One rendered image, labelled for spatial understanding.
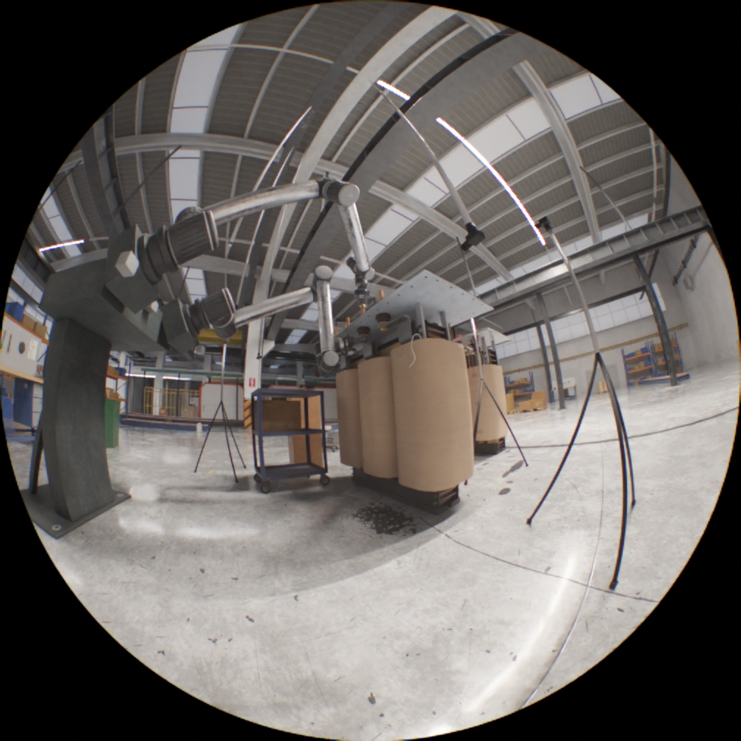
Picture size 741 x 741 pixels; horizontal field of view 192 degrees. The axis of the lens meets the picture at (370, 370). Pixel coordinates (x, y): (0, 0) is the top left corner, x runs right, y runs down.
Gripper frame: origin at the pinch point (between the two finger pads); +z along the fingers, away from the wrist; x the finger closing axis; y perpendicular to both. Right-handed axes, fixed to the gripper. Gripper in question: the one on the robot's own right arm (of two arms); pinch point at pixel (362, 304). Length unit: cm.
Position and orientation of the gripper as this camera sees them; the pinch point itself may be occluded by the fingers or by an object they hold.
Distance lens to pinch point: 190.3
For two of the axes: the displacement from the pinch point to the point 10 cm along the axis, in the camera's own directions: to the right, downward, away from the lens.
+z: 0.6, 9.8, -1.9
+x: -9.5, -0.1, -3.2
